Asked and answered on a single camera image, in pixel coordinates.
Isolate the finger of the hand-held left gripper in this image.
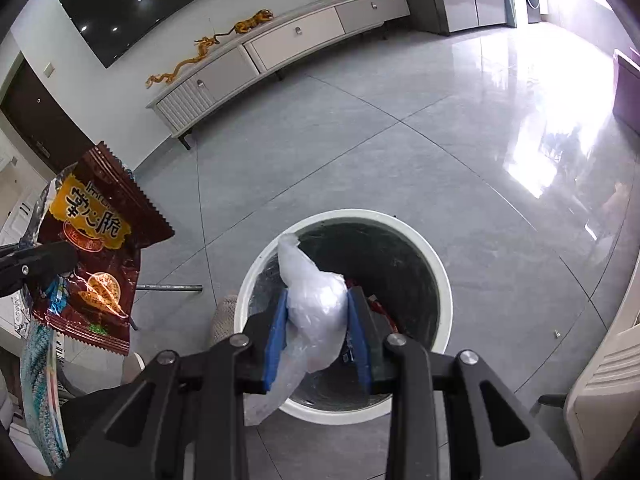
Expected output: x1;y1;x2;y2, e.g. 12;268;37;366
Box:
0;241;79;297

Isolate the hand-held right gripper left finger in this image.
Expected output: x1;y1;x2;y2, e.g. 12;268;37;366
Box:
52;287;291;480

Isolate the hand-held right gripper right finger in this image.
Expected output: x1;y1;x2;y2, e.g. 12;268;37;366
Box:
347;286;581;480

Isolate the clear plastic bag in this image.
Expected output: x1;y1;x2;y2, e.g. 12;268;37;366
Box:
244;232;349;427

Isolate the brown snack packet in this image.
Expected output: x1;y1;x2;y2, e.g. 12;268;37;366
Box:
31;141;176;357

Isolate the white round trash bin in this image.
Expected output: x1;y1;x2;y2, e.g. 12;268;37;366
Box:
234;208;454;426

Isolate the red wrapper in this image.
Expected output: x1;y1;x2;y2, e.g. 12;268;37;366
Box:
367;295;401;333

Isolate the black bin liner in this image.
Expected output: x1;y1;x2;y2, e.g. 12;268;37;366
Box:
250;220;441;406

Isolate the metal table leg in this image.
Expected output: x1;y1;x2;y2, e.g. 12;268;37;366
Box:
136;283;203;294

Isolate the zigzag knitted blanket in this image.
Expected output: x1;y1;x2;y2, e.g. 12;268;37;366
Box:
20;320;71;476

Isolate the dark brown entrance door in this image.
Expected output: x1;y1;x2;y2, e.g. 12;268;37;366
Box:
0;57;96;173

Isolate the golden dragon figurine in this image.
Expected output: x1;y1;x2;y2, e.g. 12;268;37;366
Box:
146;35;223;89

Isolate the white ribbed cabinet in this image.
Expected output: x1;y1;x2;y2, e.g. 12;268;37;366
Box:
530;305;640;468

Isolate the white grey television stand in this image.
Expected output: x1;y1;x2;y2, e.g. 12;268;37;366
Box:
146;0;412;151

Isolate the golden tiger figurine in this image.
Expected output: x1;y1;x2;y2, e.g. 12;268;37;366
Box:
230;9;275;37

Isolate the purple cabinet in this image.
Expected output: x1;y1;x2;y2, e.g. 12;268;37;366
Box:
612;49;640;136

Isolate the large black wall television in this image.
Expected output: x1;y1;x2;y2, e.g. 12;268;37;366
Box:
56;0;281;69

